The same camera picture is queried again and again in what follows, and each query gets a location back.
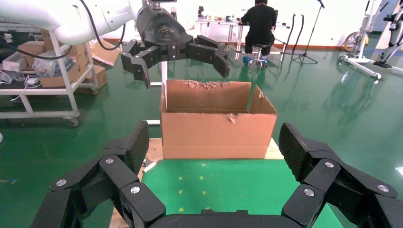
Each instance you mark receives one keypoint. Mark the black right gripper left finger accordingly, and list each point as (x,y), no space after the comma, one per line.
(126,157)

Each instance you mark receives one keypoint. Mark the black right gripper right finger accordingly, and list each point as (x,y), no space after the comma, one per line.
(314,157)

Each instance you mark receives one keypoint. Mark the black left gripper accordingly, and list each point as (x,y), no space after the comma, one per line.
(163,31)

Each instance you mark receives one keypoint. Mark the white and silver left arm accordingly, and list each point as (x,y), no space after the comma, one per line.
(78,19)

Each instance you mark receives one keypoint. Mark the flat cardboard sheet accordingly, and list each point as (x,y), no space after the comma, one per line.
(107,55)

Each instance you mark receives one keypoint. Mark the brown cardboard box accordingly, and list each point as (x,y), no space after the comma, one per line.
(58,81)
(31,48)
(99,77)

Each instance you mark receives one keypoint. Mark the large open cardboard carton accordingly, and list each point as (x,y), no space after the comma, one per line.
(217,135)

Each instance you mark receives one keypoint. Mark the stacked brown cardboard boxes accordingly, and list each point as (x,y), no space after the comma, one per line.
(80,55)

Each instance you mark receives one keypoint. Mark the small white box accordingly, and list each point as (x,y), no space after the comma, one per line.
(11,61)

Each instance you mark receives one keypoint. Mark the small black desktop device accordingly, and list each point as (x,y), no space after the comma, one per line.
(201,11)

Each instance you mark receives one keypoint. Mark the white table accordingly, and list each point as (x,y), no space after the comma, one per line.
(217,22)

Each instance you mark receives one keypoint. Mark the chrome wheeled stool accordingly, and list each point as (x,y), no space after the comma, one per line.
(259,46)

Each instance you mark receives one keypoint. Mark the seated person in black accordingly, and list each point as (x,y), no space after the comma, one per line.
(259,22)

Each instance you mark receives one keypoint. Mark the black tripod stand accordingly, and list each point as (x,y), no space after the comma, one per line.
(304,55)

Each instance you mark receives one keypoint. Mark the white shelf cart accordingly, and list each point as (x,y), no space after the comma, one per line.
(47,91)

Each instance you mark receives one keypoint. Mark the clear plastic bag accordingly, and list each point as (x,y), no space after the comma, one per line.
(47,66)

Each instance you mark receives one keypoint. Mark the white and black machine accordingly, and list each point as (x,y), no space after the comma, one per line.
(392,47)

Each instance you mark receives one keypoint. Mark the white metal frame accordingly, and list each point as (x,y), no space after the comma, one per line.
(164,72)

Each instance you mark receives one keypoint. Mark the white machine frame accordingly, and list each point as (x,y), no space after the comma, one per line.
(359,64)

